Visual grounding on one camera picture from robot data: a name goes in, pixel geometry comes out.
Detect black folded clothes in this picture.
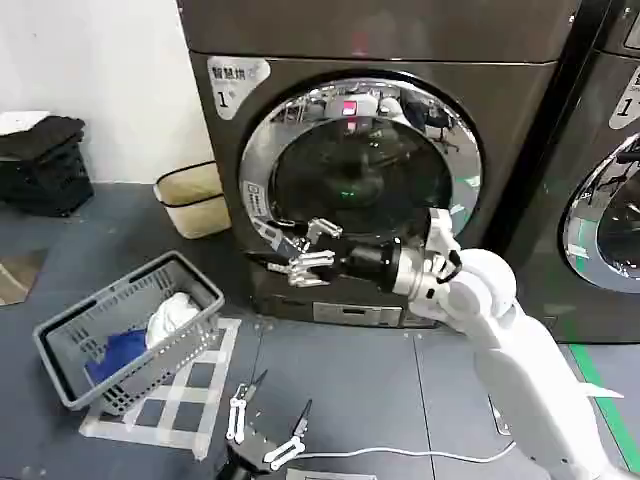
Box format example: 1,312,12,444
0,115,86,157

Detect brown cardboard piece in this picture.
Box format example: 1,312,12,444
0,249,49,307

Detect round glass dryer door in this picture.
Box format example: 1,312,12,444
237,69,485,264
558,132,640,296

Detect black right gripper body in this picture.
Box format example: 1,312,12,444
337,238,402,294

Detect grey plastic laundry basket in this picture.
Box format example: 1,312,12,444
32,250,225,407

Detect white floor cable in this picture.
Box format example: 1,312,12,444
279,438,519,466

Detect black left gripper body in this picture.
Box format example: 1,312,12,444
223,424,281,480

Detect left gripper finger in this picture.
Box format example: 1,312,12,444
227,368,270,446
263,398,314,472

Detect green floor tape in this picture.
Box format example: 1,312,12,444
569,342,640,474

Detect grey dryer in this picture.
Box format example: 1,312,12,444
174,0,584,330
514,0,640,346

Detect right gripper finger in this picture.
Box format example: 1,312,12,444
254,217,344,259
247,249,337,290

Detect white tape grid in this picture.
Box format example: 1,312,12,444
79,317,242,461

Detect beige fabric bin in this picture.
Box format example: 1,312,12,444
153,160,234,240

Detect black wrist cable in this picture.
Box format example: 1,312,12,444
434,249,464,284

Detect white folded cloth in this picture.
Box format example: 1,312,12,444
0,109,51,137

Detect silver number sticker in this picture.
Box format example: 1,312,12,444
608,64,640,131
207,54,272,121

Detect black plastic crate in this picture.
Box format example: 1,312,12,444
0,142,96,217

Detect blue cloth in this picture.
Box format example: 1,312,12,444
83,327,151,384

